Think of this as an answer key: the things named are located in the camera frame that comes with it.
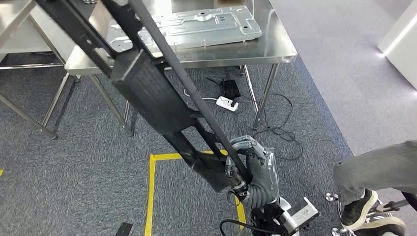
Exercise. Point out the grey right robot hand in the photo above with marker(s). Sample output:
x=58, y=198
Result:
x=264, y=169

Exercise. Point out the black plastic plate frame part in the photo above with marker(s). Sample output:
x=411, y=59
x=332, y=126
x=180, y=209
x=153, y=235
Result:
x=153, y=94

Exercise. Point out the stainless steel workbench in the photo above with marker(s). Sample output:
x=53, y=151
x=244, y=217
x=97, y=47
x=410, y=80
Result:
x=228, y=55

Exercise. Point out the white power strip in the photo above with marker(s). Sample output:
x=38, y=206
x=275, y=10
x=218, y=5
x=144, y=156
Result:
x=226, y=103

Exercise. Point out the black power adapter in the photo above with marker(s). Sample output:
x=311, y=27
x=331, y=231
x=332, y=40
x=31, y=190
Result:
x=230, y=88

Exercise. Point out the person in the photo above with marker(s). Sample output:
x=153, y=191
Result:
x=374, y=169

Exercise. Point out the black rolling stool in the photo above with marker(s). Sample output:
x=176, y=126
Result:
x=384, y=208

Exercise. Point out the stamped grey metal panel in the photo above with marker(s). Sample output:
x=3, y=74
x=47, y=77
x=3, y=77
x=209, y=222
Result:
x=208, y=29

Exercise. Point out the white cabinet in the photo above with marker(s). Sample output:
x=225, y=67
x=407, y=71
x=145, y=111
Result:
x=402, y=42

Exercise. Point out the stainless steel table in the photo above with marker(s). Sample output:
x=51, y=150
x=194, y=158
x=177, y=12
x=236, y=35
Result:
x=13, y=16

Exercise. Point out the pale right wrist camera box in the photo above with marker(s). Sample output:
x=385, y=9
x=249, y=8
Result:
x=299, y=215

